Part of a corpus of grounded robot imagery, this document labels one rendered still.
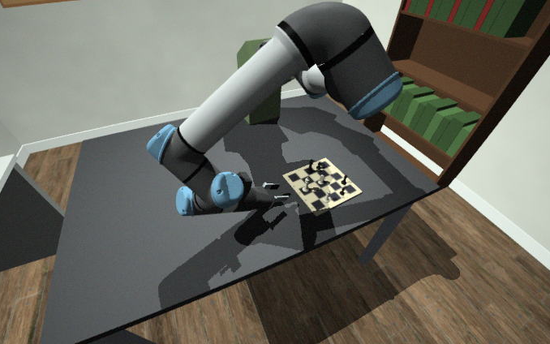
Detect cream and black chessboard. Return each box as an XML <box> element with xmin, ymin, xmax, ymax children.
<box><xmin>282</xmin><ymin>158</ymin><xmax>362</xmax><ymax>217</ymax></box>

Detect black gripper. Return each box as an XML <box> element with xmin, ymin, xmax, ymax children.
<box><xmin>221</xmin><ymin>172</ymin><xmax>289</xmax><ymax>213</ymax></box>

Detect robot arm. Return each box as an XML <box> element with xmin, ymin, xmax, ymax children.
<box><xmin>147</xmin><ymin>2</ymin><xmax>403</xmax><ymax>217</ymax></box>

